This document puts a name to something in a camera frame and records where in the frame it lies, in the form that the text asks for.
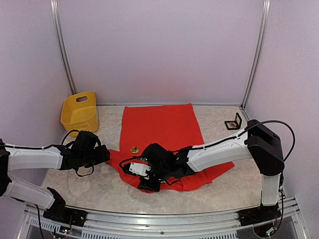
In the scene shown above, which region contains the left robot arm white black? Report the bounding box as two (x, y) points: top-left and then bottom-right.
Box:
(0, 131), (110, 222)

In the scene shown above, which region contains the yellow plastic basket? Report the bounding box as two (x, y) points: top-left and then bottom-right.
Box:
(60, 91), (99, 132)

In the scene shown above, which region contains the orange round brooch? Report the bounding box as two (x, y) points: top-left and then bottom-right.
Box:
(130, 147), (140, 154)

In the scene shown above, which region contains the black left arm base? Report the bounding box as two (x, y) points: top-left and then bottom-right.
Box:
(43, 207), (88, 227)

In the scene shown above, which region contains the aluminium corner post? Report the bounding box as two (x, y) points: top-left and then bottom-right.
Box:
(241, 0), (271, 110)
(50, 0), (77, 95)

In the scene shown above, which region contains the red t-shirt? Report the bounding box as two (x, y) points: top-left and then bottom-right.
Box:
(105, 103), (235, 194)

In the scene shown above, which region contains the aluminium front rail frame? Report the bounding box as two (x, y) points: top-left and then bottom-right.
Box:
(14, 197), (309, 239)

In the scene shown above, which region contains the aluminium corner post left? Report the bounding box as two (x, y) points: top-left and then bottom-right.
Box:
(50, 0), (77, 95)

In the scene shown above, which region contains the black display case far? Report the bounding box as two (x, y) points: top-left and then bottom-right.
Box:
(224, 113), (242, 130)

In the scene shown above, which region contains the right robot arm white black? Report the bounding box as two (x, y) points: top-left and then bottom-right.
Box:
(129, 119), (288, 221)

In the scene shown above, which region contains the aluminium corner post right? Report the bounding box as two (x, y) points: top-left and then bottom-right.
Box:
(241, 0), (271, 110)

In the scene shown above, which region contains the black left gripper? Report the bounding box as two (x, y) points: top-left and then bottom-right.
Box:
(80, 144), (110, 168)

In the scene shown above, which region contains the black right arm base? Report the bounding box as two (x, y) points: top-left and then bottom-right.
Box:
(238, 204), (282, 226)

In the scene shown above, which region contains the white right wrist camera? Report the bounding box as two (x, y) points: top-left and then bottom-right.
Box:
(124, 162), (151, 180)

